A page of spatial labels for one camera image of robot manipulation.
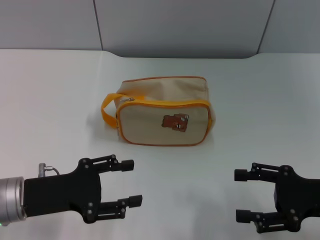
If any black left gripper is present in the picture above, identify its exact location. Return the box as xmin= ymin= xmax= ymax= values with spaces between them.
xmin=23 ymin=154 xmax=144 ymax=224

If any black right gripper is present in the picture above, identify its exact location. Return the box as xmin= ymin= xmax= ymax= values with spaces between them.
xmin=234 ymin=162 xmax=320 ymax=235

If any beige food bag orange trim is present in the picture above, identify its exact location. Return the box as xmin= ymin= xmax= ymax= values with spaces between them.
xmin=100 ymin=76 xmax=215 ymax=147

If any left gripper cable with connector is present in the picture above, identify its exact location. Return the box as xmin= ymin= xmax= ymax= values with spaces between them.
xmin=38 ymin=162 xmax=61 ymax=179

